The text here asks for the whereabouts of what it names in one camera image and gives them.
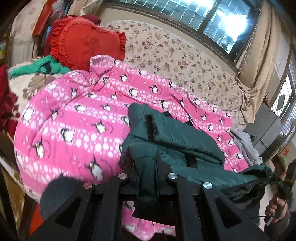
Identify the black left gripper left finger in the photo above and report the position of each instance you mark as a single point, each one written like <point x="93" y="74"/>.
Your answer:
<point x="93" y="212"/>

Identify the lattice side window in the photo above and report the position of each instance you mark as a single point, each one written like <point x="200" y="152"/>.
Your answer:
<point x="284" y="105"/>

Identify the beige curtain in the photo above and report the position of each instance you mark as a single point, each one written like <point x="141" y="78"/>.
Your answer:
<point x="258" y="65"/>

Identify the grey garment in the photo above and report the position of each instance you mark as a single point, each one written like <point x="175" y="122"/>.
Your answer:
<point x="243" y="142"/>

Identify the red ruffled pillow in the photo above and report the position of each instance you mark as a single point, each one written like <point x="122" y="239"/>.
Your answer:
<point x="74" y="40"/>

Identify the cream floral blanket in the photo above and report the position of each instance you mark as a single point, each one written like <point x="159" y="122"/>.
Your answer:
<point x="25" y="87"/>

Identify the person's right hand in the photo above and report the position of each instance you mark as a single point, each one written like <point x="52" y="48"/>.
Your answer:
<point x="276" y="209"/>

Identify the green cloth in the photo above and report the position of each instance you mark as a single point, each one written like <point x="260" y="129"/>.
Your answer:
<point x="45" y="65"/>

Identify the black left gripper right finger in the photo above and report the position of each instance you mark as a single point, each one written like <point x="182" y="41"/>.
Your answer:
<point x="206" y="211"/>

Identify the dark red blanket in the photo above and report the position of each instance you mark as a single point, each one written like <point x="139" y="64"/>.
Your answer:
<point x="9" y="108"/>

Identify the grey cabinet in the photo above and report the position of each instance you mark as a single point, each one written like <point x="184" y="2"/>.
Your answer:
<point x="265" y="129"/>

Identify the pink penguin print quilt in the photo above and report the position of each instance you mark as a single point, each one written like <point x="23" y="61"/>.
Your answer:
<point x="72" y="131"/>

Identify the beige floral bed sheet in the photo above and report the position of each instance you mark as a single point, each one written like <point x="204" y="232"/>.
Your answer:
<point x="163" y="53"/>

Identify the barred window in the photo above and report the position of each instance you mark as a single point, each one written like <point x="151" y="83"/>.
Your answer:
<point x="225" y="24"/>

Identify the dark green puffer jacket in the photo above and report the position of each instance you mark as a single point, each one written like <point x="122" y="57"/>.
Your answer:
<point x="191" y="153"/>

